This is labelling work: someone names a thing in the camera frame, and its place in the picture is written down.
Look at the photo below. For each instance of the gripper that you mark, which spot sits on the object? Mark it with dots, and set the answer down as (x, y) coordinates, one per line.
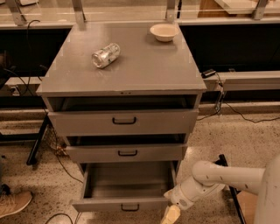
(182, 197)

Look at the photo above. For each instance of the grey bottom drawer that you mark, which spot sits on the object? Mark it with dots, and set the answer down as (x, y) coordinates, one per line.
(127, 187)

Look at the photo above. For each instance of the grey drawer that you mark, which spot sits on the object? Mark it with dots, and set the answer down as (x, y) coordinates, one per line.
(126, 153)
(127, 187)
(117, 123)

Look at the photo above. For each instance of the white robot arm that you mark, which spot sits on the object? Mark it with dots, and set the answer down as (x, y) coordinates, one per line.
(208, 178)

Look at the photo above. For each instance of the grey middle drawer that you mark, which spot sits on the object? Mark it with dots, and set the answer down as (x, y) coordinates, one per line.
(126, 153)

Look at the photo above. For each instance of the grey top drawer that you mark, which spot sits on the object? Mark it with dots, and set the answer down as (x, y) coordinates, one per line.
(117, 123)

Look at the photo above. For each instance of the grey drawer cabinet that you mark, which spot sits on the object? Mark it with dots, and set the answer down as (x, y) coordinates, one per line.
(148, 75)

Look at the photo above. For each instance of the black metal stand leg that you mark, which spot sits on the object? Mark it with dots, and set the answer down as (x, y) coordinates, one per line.
(234, 192)

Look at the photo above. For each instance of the cardboard box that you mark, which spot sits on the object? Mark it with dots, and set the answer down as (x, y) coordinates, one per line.
(252, 207)

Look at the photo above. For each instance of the black power adapter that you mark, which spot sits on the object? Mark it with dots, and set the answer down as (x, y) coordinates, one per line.
(208, 73)

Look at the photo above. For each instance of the black table leg left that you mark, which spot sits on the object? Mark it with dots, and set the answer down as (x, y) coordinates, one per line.
(32, 156)

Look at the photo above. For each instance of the tan sneaker shoe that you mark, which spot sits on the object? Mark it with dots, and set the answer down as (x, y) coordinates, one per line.
(14, 203)

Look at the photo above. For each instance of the silver soda can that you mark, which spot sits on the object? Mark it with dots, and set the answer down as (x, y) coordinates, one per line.
(106, 55)

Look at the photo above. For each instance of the white paper bowl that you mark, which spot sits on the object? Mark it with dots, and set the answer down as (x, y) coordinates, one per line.
(164, 32)

